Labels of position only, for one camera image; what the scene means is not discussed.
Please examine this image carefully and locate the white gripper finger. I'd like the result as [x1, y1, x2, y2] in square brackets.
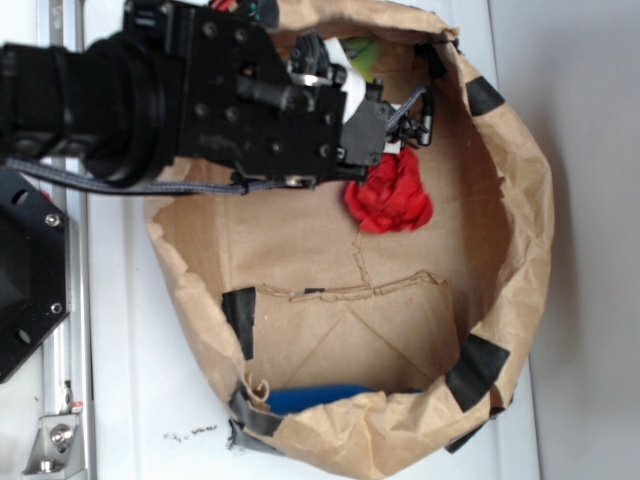
[324, 38, 366, 123]

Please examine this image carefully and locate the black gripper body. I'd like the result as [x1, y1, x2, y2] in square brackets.
[121, 1, 370, 187]

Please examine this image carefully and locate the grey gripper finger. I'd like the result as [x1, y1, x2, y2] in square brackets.
[340, 79, 392, 166]

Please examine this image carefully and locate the green plush animal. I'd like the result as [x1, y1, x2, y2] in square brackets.
[343, 37, 380, 83]

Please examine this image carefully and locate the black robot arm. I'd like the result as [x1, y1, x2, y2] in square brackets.
[1, 1, 391, 195]

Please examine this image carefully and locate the red crumpled cloth flower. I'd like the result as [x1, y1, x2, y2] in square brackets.
[343, 149, 434, 234]

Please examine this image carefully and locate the brown paper bag bin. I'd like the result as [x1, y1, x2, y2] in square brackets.
[145, 1, 554, 479]

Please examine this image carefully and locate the blue object under bag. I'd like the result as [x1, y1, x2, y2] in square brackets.
[264, 383, 424, 416]

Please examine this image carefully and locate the aluminium frame rail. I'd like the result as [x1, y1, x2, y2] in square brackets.
[36, 1, 97, 479]

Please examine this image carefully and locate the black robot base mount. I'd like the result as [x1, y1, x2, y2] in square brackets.
[1, 168, 68, 383]

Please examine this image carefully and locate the metal corner bracket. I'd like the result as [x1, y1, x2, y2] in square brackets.
[21, 413, 86, 479]

